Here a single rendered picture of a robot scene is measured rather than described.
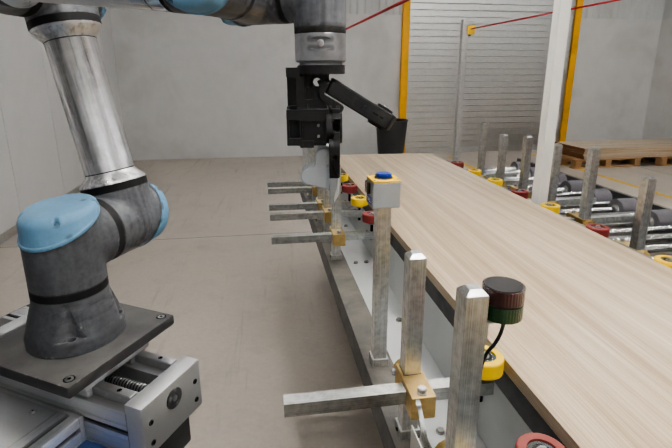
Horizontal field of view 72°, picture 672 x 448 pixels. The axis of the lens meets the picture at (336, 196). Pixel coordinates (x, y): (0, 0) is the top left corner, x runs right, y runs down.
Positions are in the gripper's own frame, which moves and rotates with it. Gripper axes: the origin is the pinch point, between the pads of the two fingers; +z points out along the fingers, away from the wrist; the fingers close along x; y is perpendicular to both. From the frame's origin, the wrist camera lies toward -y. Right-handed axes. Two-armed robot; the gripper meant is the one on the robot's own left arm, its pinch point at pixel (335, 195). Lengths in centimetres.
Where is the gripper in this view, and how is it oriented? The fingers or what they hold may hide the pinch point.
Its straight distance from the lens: 73.6
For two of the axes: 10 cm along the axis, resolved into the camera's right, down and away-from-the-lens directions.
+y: -10.0, 0.1, -0.3
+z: 0.1, 9.7, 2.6
